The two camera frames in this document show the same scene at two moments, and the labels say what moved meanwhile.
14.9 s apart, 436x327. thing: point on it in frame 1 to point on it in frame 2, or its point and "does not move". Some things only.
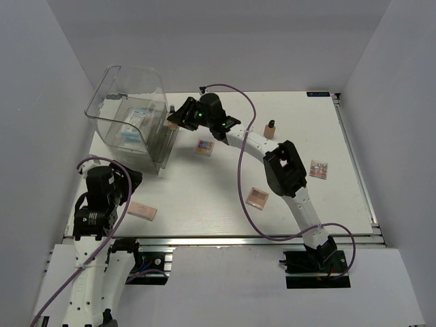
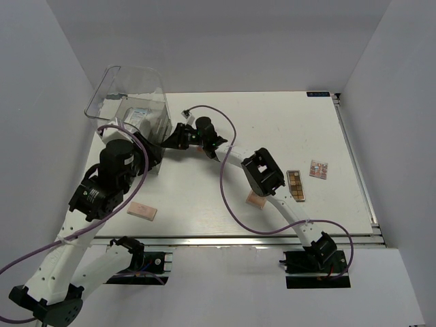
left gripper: [136, 177] to [155, 151]
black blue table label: [317, 94] does not move
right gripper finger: [179, 115] to [176, 139]
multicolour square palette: [319, 169] does not move
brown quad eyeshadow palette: [257, 198] does not move
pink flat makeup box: [142, 211] does not move
